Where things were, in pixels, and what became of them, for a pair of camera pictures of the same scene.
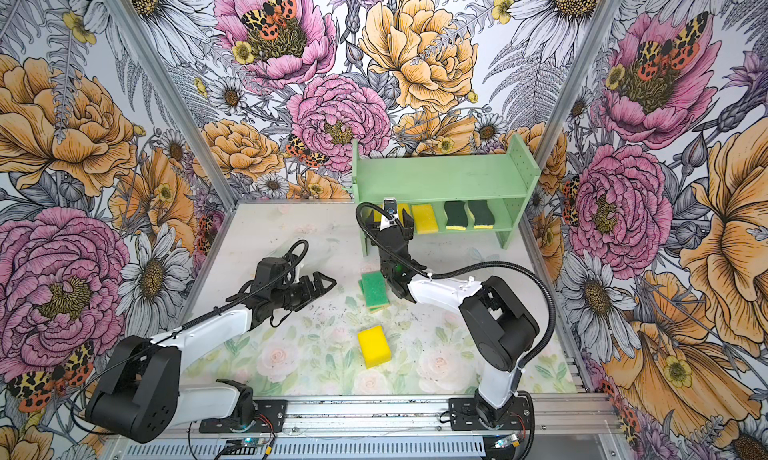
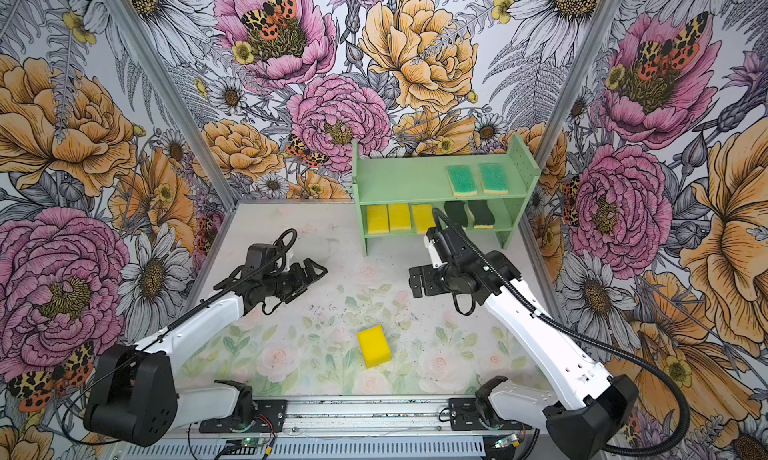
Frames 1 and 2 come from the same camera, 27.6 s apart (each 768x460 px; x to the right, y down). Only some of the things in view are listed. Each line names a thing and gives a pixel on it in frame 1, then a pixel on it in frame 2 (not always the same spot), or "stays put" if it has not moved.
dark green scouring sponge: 484,217 stays put
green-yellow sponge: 376,292 to 493,178
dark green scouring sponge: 456,216 stays put
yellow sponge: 400,207 stays put
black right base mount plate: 463,415 stays put
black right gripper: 409,227 to 430,288
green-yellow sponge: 376,296 to 461,180
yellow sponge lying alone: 374,346 stays put
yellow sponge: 425,218 stays put
